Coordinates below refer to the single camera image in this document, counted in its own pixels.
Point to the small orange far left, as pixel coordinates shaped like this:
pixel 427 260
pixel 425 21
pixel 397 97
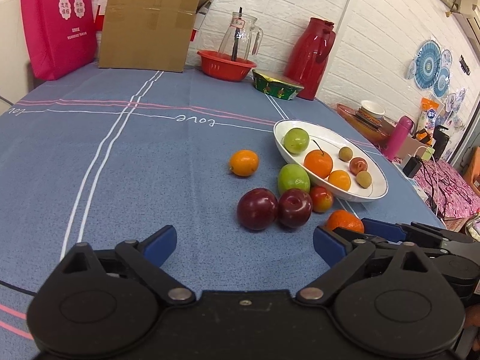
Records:
pixel 244 163

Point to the green printed bowl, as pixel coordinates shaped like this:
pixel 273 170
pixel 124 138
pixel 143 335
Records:
pixel 275 85

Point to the green apple near plate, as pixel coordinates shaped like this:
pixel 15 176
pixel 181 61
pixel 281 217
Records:
pixel 293 176

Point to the orange tangerine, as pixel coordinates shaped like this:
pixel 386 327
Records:
pixel 344 219

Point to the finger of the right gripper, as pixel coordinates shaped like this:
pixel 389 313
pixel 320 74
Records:
pixel 388 231
pixel 351 236

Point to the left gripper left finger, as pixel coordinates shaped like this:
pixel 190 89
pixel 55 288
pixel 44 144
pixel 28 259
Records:
pixel 130 274

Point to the yellow orange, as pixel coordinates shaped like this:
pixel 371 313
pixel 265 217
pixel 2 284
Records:
pixel 340 179

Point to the blue paper fan decoration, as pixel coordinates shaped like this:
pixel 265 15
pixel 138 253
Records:
pixel 428 64

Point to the pink thermos bottle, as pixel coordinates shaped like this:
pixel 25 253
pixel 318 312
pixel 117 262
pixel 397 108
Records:
pixel 397 137

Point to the large stemmed orange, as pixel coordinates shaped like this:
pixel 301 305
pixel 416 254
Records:
pixel 319 162

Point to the pink floral cloth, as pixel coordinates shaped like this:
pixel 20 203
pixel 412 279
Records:
pixel 453 197

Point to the tan longan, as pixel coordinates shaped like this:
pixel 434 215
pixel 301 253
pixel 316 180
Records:
pixel 364 179
pixel 345 154

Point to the orange snack packet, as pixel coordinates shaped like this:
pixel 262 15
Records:
pixel 428 115

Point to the red plastic basket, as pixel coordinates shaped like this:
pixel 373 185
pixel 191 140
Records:
pixel 221 67

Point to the red thermos jug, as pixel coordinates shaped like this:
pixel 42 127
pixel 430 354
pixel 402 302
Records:
pixel 309 57

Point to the pink shopping bag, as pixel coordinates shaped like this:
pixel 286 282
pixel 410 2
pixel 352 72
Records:
pixel 60 36

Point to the person's right hand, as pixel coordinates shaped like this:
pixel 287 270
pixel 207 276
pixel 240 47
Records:
pixel 472 319

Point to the dark plum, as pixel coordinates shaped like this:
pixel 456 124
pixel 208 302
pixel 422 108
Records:
pixel 294 208
pixel 257 209

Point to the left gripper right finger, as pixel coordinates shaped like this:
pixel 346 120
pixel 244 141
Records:
pixel 350 263

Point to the white air conditioner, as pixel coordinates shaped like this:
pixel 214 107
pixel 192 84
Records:
pixel 467 14

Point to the glass pitcher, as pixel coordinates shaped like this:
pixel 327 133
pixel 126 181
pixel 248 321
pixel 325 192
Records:
pixel 242 38

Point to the red yellow plum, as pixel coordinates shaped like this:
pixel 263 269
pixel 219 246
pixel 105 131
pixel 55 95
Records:
pixel 322 199

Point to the cardboard box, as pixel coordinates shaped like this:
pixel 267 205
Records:
pixel 147 34

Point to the blue striped tablecloth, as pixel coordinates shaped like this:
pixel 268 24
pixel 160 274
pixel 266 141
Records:
pixel 103 156

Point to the black power adapter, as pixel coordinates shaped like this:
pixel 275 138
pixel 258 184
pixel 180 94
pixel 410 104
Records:
pixel 411 165

